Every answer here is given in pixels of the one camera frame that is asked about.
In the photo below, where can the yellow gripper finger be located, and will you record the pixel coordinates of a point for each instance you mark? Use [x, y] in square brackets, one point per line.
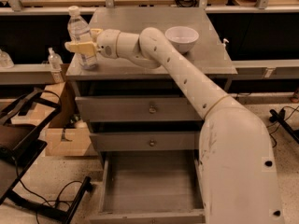
[95, 32]
[84, 48]

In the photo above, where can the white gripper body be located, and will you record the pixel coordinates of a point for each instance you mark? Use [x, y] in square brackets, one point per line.
[107, 43]

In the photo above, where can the clear plastic water bottle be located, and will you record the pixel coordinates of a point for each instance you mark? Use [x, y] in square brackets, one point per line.
[79, 31]

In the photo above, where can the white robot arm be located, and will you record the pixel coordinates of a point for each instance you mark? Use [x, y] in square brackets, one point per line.
[238, 174]

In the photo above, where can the clear pump dispenser bottle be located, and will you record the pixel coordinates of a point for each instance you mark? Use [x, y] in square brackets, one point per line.
[54, 59]

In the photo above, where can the grey top drawer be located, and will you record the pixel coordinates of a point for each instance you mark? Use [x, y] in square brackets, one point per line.
[116, 109]

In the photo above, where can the grey drawer cabinet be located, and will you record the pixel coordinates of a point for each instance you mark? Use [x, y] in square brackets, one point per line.
[122, 78]

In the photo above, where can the small white pump bottle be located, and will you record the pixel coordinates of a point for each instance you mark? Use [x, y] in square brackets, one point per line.
[225, 42]

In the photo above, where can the grey open bottom drawer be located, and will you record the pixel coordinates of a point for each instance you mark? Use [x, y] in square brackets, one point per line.
[150, 187]

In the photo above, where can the white ceramic bowl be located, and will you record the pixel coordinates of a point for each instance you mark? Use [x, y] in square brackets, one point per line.
[182, 38]

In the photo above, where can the cardboard box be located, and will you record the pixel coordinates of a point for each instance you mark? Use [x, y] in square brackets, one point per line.
[67, 135]

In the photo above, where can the black stand base right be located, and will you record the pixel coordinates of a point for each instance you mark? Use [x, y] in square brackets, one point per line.
[282, 120]

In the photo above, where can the grey left shelf rail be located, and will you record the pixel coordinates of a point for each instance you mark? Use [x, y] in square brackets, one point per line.
[21, 74]

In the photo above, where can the grey shelf rail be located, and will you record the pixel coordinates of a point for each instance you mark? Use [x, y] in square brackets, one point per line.
[21, 74]
[266, 69]

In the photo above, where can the black cart frame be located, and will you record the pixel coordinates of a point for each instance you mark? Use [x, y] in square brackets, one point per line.
[19, 148]

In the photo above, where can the grey right shelf rail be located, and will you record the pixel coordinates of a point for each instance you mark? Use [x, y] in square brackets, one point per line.
[266, 69]

